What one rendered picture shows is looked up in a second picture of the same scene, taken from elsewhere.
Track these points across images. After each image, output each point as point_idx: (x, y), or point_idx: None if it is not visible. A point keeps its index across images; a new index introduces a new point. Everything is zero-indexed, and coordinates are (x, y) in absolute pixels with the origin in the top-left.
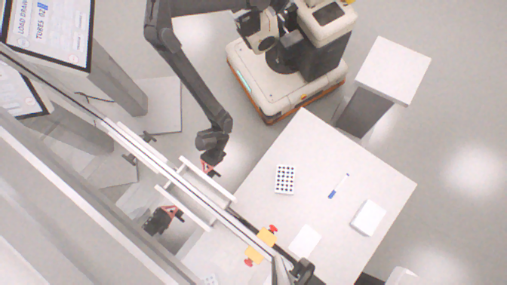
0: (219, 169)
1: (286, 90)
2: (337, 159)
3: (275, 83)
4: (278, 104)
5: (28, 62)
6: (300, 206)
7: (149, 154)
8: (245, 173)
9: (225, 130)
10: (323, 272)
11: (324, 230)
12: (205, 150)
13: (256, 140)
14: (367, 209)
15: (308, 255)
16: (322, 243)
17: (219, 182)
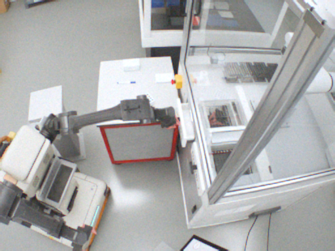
0: (161, 197)
1: (81, 182)
2: (112, 91)
3: (81, 192)
4: (93, 180)
5: (231, 166)
6: (150, 89)
7: (201, 144)
8: (150, 182)
9: (152, 105)
10: (169, 66)
11: (152, 76)
12: (159, 216)
13: (124, 191)
14: (128, 65)
15: (168, 73)
16: (158, 73)
17: (169, 190)
